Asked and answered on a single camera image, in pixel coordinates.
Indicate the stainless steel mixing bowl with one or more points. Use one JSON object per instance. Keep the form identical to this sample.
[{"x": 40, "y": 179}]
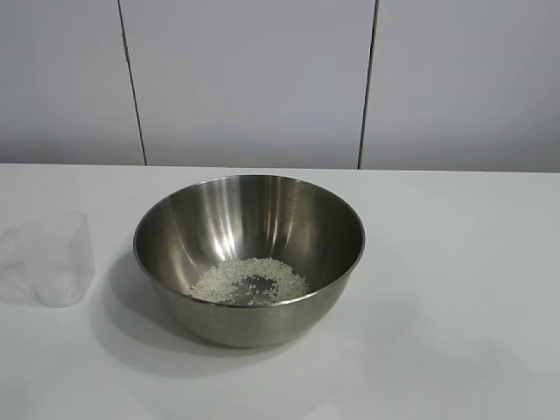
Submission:
[{"x": 227, "y": 227}]

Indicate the white uncooked rice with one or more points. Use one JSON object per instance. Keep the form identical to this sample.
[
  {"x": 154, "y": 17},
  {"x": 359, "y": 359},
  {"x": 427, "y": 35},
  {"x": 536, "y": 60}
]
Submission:
[{"x": 219, "y": 277}]

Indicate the clear plastic measuring cup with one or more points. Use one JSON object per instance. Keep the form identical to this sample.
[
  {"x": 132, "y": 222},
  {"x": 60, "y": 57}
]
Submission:
[{"x": 61, "y": 262}]

